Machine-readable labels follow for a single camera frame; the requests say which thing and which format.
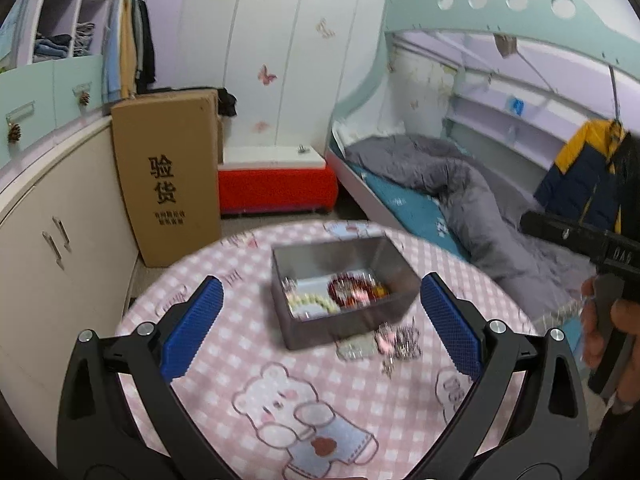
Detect teal bed sheet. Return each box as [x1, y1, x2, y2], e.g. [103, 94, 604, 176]
[350, 162, 473, 264]

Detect red storage box white lid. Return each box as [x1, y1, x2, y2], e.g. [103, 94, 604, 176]
[217, 146, 337, 217]

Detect teal bunk bed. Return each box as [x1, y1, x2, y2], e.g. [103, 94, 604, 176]
[325, 0, 640, 321]

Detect yellow hanging garment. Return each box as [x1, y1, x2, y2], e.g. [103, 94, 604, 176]
[120, 0, 139, 99]

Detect folded dark clothes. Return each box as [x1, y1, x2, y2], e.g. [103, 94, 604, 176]
[34, 34, 74, 59]

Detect black cloth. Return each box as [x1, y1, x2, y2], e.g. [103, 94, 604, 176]
[217, 87, 238, 117]

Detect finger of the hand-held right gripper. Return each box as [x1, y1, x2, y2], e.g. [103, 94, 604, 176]
[520, 211, 607, 255]

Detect teal panel board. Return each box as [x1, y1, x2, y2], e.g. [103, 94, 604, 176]
[0, 0, 31, 68]

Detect round table with pink cloth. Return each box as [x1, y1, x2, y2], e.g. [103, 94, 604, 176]
[114, 219, 543, 480]

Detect red bead bracelet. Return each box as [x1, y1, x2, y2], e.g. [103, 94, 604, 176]
[327, 275, 372, 307]

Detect person's right forearm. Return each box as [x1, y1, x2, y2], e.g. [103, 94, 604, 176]
[587, 395, 640, 480]

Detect white wardrobe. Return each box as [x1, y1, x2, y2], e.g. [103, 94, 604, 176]
[177, 0, 401, 149]

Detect yellow navy jacket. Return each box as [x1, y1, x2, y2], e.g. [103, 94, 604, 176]
[532, 119, 632, 234]

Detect cream bead bracelet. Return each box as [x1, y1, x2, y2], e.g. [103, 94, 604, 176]
[287, 293, 334, 319]

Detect person's right hand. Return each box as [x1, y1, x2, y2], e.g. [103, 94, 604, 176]
[580, 277, 640, 372]

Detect grey duvet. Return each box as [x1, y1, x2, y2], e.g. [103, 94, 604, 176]
[345, 134, 598, 321]

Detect tall cardboard box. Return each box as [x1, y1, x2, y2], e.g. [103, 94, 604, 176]
[111, 87, 223, 267]

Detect brown hanging cloth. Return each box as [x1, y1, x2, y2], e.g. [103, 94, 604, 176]
[494, 34, 519, 59]

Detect pile of silver jewelry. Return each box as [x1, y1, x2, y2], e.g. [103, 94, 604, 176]
[377, 322, 424, 377]

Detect purple wall shelf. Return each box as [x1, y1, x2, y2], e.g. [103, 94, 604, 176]
[442, 77, 587, 177]

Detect grey metal box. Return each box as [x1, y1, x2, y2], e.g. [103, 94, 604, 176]
[271, 235, 420, 351]

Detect folded grey clothes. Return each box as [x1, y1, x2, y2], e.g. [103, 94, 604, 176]
[74, 22, 96, 56]

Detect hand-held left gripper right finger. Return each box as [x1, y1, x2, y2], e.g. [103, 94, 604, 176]
[421, 273, 591, 480]

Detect teal drawer unit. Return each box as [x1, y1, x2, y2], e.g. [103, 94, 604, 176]
[0, 52, 113, 171]

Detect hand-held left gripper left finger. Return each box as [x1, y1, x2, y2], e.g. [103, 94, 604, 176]
[56, 276, 236, 480]

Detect white low cabinet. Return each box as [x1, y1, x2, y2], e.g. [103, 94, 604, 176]
[0, 115, 141, 411]

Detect light blue hanging shirt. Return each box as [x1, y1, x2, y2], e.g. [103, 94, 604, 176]
[102, 0, 126, 106]

